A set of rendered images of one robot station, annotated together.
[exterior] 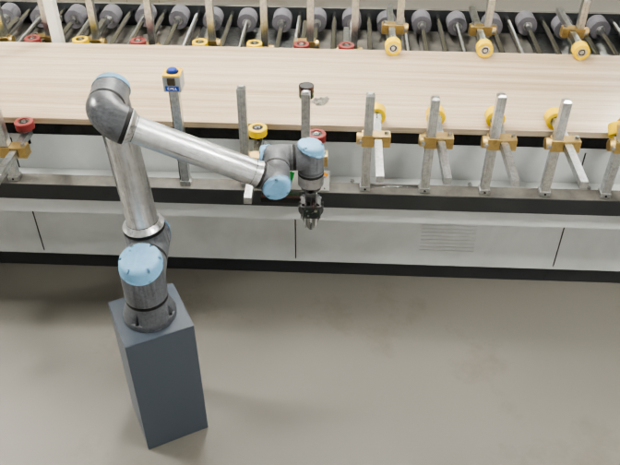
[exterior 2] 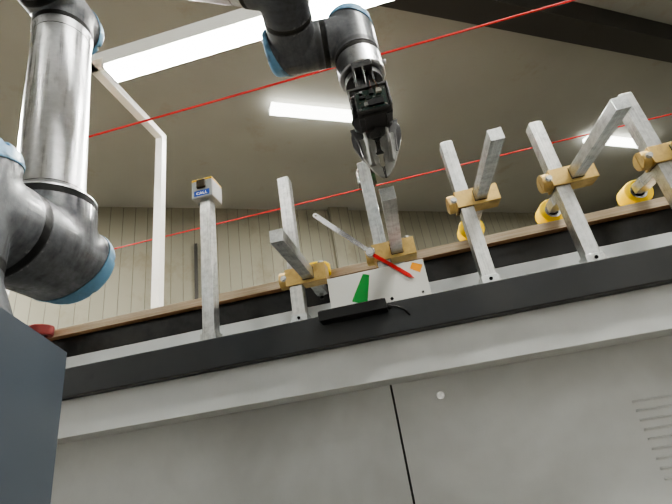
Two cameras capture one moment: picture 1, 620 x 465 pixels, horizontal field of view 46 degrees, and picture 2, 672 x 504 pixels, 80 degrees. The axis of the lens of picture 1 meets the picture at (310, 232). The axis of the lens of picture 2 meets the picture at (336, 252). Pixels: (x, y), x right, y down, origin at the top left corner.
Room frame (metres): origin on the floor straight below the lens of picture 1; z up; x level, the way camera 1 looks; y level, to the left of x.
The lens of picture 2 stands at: (1.49, 0.05, 0.44)
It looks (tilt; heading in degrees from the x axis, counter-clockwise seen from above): 23 degrees up; 5
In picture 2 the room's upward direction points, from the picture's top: 10 degrees counter-clockwise
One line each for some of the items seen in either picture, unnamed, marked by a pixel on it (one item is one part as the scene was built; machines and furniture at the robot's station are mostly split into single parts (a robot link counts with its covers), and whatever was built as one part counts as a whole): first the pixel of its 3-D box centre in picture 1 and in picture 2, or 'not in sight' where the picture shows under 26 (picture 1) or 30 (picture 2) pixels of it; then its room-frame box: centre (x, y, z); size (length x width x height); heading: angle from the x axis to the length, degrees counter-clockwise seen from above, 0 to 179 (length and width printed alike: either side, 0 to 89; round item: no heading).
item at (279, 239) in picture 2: (253, 169); (303, 269); (2.46, 0.23, 0.83); 0.43 x 0.03 x 0.04; 178
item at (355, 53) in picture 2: (311, 179); (362, 72); (2.07, -0.01, 1.05); 0.10 x 0.09 x 0.05; 89
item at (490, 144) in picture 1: (498, 142); (665, 155); (2.48, -0.75, 0.94); 0.13 x 0.06 x 0.05; 88
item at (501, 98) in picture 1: (492, 147); (660, 165); (2.48, -0.73, 0.92); 0.03 x 0.03 x 0.48; 88
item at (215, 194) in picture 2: (172, 80); (207, 193); (2.54, 0.53, 1.18); 0.07 x 0.07 x 0.08; 88
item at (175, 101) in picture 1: (180, 137); (208, 267); (2.54, 0.53, 0.92); 0.05 x 0.04 x 0.45; 88
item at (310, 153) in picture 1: (310, 158); (352, 41); (2.07, 0.00, 1.14); 0.10 x 0.09 x 0.12; 94
